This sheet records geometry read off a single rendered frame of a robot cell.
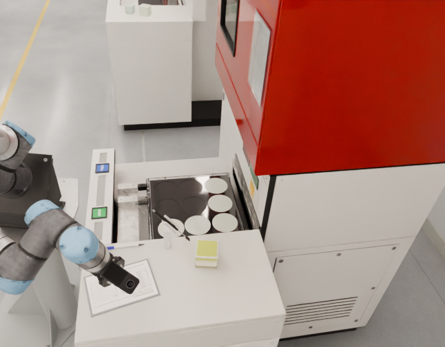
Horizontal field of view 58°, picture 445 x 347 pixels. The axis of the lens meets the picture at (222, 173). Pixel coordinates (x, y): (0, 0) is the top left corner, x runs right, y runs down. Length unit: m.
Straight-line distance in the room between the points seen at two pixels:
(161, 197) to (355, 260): 0.87
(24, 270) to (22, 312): 1.50
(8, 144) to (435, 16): 1.30
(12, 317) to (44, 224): 1.59
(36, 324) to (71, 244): 1.58
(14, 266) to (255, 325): 0.71
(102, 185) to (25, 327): 1.07
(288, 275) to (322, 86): 0.90
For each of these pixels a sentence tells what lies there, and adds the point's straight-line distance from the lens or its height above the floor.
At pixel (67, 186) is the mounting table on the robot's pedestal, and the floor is 0.82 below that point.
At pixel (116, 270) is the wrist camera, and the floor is 1.20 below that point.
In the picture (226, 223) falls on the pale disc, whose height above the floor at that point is 0.90.
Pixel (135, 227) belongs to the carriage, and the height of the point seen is 0.88.
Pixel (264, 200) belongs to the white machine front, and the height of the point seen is 1.11.
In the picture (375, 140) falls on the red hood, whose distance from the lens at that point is 1.40.
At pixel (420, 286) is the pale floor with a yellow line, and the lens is 2.86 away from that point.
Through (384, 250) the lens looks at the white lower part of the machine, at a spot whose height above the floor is 0.74.
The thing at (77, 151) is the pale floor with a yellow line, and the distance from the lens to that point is 3.51.
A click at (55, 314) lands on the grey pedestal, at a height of 0.17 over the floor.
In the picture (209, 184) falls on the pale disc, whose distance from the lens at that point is 1.76.
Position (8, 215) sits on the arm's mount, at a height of 0.89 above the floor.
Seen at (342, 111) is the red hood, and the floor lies 1.46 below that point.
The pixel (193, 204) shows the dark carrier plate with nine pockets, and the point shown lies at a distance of 1.67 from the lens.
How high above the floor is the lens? 2.08
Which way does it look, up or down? 41 degrees down
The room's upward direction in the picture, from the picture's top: 4 degrees clockwise
